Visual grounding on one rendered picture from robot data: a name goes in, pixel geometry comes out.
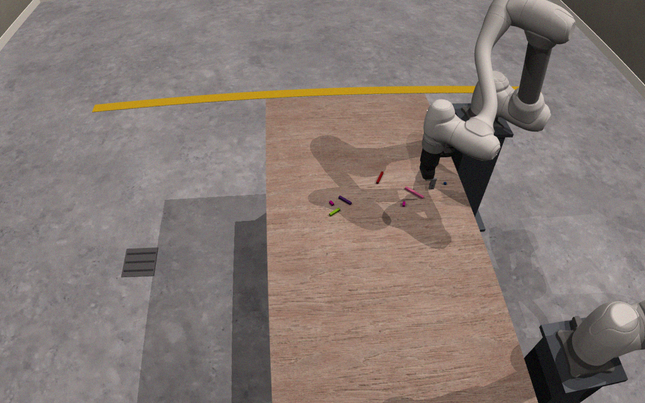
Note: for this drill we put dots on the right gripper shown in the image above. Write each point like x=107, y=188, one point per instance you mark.
x=430, y=158

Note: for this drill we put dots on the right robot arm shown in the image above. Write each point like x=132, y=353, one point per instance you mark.
x=545, y=24

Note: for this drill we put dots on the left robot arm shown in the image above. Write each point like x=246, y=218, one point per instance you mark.
x=611, y=330

